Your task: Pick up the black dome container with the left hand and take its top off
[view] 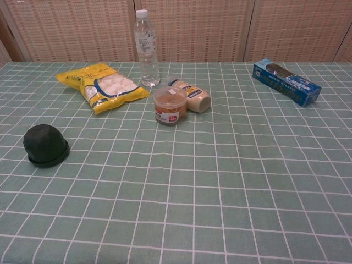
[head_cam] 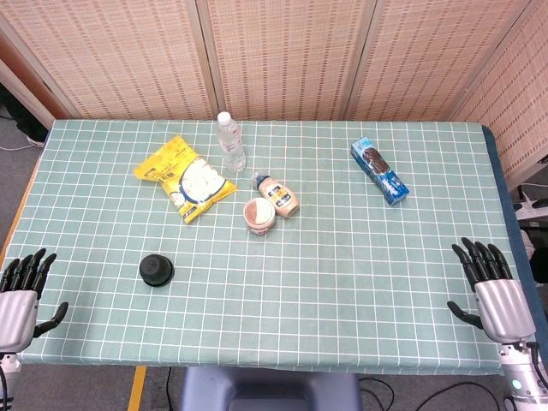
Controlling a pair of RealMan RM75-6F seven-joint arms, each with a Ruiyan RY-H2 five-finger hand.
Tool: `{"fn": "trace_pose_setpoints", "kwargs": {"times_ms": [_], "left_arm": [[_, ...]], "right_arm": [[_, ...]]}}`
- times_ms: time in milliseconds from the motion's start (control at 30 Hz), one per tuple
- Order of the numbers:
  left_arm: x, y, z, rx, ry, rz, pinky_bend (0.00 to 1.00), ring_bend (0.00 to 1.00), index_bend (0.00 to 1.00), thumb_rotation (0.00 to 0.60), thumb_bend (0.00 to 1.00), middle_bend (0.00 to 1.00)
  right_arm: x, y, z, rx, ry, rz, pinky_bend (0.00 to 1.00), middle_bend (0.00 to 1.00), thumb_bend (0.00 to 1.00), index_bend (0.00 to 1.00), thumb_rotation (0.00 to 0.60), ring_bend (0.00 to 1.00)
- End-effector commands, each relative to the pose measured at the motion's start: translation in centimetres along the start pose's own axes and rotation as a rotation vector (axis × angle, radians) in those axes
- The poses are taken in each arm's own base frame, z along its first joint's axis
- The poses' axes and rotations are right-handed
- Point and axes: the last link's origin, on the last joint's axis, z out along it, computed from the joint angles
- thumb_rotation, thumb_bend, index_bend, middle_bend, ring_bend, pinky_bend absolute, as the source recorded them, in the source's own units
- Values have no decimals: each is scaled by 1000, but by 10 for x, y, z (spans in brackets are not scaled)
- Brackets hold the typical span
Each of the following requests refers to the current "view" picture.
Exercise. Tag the green white checked tablecloth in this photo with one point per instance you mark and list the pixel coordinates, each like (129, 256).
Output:
(192, 178)

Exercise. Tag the clear plastic water bottle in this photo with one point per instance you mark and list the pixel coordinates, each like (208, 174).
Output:
(147, 55)

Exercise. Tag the dark green dome cover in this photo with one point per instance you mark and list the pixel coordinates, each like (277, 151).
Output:
(42, 141)

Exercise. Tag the yellow bag of white candies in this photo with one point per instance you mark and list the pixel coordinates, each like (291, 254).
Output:
(105, 88)

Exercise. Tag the blue rectangular carton box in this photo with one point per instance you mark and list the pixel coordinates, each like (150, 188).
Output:
(288, 82)

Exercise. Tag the woven bamboo screen panel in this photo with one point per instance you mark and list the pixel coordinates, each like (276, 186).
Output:
(299, 30)
(198, 30)
(347, 52)
(74, 30)
(4, 46)

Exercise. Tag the dark green round base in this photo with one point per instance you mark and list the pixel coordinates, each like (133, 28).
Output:
(55, 162)

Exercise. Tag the clear jar with orange contents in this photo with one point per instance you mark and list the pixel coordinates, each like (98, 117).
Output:
(169, 105)

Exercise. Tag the cream squeeze bottle blue label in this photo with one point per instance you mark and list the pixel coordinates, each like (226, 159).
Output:
(195, 97)

